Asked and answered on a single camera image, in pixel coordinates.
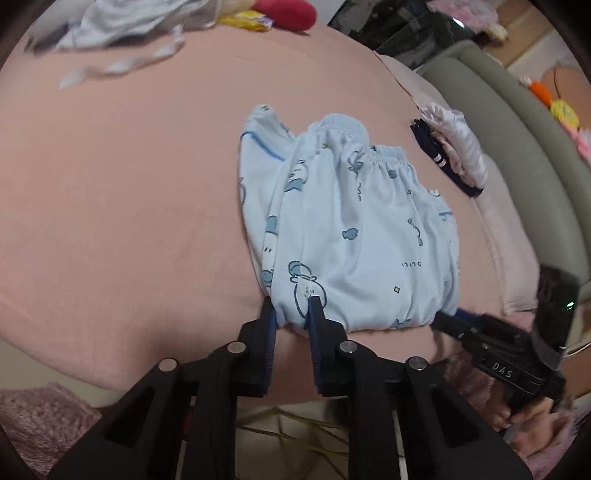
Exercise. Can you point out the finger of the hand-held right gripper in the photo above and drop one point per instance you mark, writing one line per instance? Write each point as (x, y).
(471, 317)
(455, 328)

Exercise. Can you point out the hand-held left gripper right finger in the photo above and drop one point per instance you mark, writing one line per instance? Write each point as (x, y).
(318, 360)

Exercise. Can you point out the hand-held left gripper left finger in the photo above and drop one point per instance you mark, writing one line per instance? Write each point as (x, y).
(265, 360)

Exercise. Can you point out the person's right forearm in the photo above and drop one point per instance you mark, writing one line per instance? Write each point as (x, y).
(561, 445)

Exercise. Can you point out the person's right hand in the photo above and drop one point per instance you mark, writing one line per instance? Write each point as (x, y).
(531, 429)

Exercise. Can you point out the beige pillow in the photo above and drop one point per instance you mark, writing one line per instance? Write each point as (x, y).
(508, 240)

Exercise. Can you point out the pale pink folded garment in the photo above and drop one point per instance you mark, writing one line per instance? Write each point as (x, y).
(455, 161)

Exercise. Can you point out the grey padded headboard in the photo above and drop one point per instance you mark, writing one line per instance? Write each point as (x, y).
(517, 161)

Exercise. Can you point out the navy striped folded garment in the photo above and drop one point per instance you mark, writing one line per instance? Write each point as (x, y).
(427, 141)

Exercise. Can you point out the pink round bed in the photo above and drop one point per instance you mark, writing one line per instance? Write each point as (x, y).
(115, 207)

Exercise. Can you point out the yellow sponge plush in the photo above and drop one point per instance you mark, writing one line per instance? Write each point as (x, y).
(564, 110)

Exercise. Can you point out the pink fluffy robe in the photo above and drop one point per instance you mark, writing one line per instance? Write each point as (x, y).
(41, 424)

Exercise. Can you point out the orange carrot plush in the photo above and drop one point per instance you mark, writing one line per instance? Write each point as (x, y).
(540, 88)

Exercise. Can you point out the cream plush toy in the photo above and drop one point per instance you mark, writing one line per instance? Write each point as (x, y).
(497, 31)

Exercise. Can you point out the dark glass wardrobe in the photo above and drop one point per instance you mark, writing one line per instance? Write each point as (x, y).
(392, 32)

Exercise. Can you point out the pink printed hanging garment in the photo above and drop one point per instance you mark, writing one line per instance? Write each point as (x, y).
(461, 9)

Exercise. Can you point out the yellow wipes packet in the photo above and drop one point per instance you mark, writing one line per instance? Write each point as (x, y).
(242, 19)

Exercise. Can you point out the red plush toy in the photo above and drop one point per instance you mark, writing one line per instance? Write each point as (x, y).
(286, 14)

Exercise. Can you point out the white plush toy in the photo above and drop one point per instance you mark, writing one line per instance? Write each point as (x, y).
(236, 4)

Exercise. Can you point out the pale grey garment with ribbons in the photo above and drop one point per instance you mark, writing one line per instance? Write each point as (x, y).
(115, 23)

